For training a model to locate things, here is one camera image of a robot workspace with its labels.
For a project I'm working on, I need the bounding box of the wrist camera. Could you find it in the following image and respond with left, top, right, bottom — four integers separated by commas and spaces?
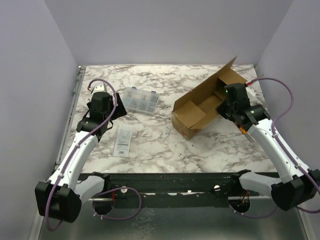
245, 81, 256, 100
87, 82, 107, 95

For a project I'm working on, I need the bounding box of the orange utility knife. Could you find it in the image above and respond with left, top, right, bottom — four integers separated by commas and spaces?
237, 124, 255, 143

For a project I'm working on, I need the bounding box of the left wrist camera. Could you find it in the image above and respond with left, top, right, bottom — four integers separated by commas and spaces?
87, 82, 107, 95

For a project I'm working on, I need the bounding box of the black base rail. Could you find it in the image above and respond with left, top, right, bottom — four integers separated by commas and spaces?
51, 171, 286, 208

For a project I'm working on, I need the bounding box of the clear plastic screw box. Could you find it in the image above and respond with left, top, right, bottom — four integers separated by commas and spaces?
121, 87, 160, 114

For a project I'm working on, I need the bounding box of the white product package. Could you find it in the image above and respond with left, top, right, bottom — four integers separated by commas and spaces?
113, 124, 133, 158

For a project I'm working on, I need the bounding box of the brown cardboard express box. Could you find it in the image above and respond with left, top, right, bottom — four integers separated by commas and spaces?
171, 57, 247, 140

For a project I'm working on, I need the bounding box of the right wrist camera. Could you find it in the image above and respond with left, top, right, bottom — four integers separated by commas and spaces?
245, 81, 256, 100

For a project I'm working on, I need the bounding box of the aluminium frame rail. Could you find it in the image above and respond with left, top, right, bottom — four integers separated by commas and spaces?
28, 65, 87, 240

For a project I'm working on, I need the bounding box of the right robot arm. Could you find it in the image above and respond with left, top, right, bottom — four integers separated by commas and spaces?
216, 83, 320, 211

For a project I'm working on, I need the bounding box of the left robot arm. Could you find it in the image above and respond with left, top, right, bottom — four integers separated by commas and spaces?
35, 91, 127, 223

